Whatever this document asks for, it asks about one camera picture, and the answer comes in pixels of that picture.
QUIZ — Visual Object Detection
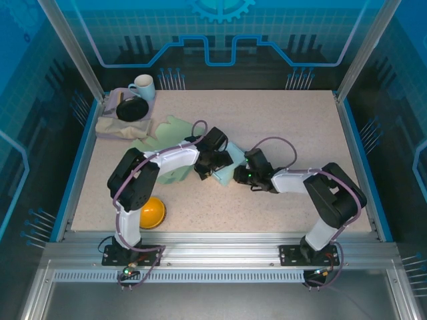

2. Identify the aluminium frame rail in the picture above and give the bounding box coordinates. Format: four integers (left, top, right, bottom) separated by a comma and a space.
43, 231, 401, 267

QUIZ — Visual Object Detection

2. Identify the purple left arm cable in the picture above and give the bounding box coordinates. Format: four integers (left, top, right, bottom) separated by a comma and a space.
112, 119, 209, 291

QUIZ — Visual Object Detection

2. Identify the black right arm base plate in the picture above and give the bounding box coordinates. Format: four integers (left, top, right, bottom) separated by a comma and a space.
278, 244, 341, 267

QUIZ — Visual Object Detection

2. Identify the light blue paper box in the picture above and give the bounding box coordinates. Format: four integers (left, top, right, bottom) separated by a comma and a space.
211, 140, 248, 187

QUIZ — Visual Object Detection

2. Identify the orange bowl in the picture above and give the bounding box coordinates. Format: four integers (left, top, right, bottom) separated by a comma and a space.
139, 196, 167, 230

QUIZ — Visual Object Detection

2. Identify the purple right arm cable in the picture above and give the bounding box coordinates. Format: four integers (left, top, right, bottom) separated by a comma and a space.
252, 136, 364, 291

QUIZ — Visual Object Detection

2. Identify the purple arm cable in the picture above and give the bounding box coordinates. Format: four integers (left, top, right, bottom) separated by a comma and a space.
252, 136, 364, 291
112, 119, 209, 291

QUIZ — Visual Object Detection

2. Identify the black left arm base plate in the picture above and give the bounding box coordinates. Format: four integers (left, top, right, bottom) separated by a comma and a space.
101, 244, 164, 267

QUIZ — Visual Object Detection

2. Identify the light blue ceramic mug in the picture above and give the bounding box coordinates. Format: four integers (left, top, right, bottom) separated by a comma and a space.
127, 74, 157, 101

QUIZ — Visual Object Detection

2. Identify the wooden brush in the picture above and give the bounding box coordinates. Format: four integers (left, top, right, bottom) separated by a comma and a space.
115, 91, 125, 119

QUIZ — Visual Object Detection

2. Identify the beige cloth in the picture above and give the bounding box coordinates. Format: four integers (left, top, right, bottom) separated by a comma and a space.
95, 116, 153, 139

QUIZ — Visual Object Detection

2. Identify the aluminium frame post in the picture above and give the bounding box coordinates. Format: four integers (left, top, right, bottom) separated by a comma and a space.
334, 0, 403, 103
36, 0, 107, 103

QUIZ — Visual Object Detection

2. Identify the black round bowl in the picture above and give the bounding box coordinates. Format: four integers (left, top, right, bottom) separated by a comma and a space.
115, 98, 149, 123

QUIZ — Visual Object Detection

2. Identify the slotted grey cable duct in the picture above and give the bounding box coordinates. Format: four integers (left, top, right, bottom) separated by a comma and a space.
53, 270, 306, 284

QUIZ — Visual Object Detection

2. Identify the light green cloth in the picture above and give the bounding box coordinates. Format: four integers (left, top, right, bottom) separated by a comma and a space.
130, 115, 201, 186

